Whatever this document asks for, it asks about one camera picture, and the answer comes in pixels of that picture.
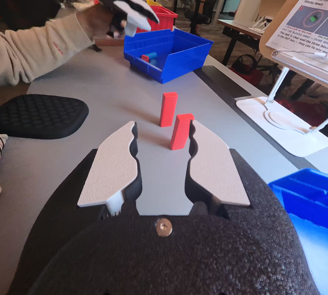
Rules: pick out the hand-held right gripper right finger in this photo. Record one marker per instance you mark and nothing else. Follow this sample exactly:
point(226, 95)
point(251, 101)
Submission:
point(218, 172)

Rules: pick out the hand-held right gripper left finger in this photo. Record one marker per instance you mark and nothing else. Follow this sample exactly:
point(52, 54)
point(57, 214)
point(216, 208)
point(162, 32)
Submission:
point(110, 172)

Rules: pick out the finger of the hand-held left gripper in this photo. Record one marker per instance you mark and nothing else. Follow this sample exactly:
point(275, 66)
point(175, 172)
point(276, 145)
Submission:
point(143, 8)
point(133, 18)

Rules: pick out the blue wooden cylinder block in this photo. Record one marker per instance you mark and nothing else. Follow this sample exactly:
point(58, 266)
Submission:
point(152, 55)

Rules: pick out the red wooden arch block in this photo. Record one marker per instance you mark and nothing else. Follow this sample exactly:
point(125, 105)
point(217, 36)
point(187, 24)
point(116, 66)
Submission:
point(145, 58)

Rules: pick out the teal wooden cylinder block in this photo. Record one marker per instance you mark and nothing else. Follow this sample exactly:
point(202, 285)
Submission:
point(153, 63)

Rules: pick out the blue plastic bin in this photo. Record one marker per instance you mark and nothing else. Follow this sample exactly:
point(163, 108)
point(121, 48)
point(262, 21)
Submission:
point(302, 197)
point(179, 59)

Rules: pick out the person's left forearm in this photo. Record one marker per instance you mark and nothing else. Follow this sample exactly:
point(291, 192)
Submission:
point(41, 48)

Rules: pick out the yellow plastic bin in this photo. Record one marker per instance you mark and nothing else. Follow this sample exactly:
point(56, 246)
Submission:
point(152, 2)

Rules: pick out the red plastic bin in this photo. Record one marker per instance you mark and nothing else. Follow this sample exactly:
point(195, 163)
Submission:
point(164, 20)

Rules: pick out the black office chair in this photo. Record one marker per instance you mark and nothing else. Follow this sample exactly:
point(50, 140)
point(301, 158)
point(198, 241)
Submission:
point(202, 13)

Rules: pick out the white document stand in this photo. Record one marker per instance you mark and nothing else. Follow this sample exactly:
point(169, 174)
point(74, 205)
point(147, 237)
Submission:
point(287, 131)

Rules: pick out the black wrist rest pad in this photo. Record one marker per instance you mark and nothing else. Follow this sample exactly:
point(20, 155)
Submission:
point(38, 115)

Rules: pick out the wooden office table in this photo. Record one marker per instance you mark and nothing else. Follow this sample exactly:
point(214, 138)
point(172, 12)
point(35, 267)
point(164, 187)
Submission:
point(241, 27)

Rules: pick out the printed instruction sheet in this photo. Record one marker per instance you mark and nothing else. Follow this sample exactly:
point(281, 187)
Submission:
point(307, 18)

